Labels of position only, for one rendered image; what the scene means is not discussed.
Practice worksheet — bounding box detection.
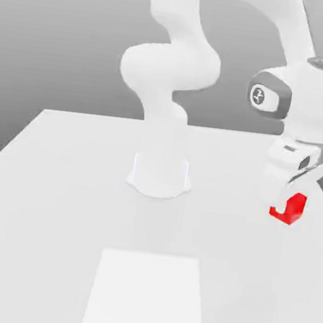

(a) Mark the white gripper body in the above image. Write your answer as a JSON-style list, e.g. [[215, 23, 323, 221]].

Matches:
[[259, 159, 321, 206]]

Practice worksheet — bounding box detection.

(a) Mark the small red cube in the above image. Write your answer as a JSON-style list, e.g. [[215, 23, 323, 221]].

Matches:
[[267, 189, 309, 228]]

